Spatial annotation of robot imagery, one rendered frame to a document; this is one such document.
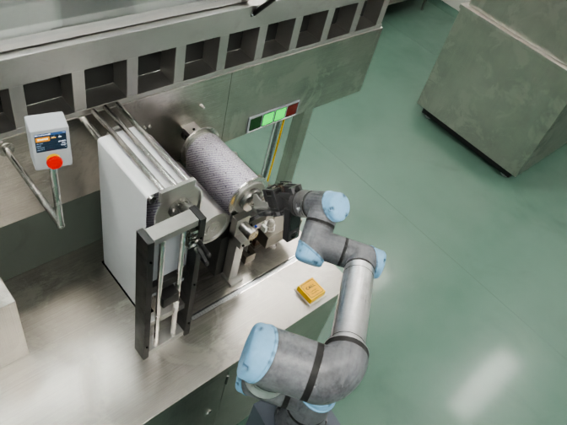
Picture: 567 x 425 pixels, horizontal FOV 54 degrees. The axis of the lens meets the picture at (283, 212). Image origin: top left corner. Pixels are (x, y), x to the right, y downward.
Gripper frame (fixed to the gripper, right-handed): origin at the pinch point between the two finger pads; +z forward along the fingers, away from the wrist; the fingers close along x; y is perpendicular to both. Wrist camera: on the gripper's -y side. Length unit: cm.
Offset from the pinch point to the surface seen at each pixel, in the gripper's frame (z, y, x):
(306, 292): 5.4, -36.2, -11.8
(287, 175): 85, -19, -76
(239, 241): 5.2, -8.8, 7.5
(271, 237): 14.0, -16.0, -9.9
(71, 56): 4, 54, 38
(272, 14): 5, 53, -27
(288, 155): 79, -8, -75
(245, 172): 1.4, 11.2, 0.8
